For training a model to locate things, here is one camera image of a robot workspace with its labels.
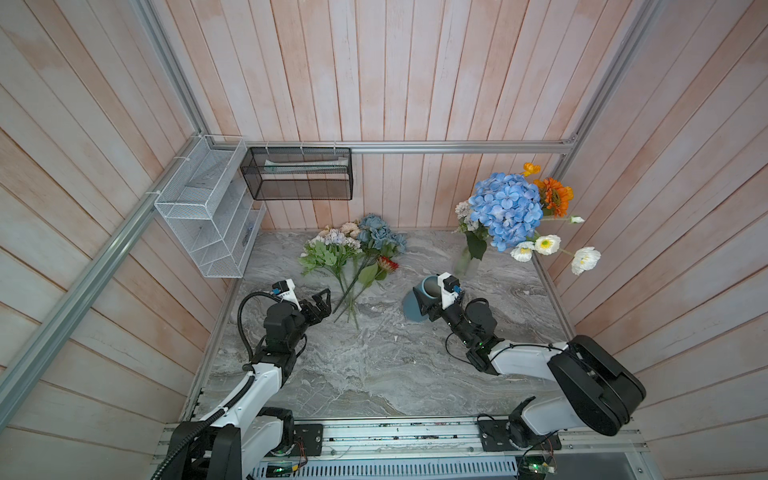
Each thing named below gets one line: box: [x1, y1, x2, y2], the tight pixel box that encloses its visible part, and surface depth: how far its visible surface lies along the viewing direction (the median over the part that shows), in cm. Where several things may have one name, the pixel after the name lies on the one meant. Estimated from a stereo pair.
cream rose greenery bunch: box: [298, 221, 362, 295], surface depth 106 cm
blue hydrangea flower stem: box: [468, 172, 543, 252], surface depth 66 cm
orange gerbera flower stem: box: [534, 177, 574, 218], surface depth 75 cm
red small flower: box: [334, 256, 399, 323], surface depth 106 cm
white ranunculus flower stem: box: [510, 215, 602, 276], surface depth 63 cm
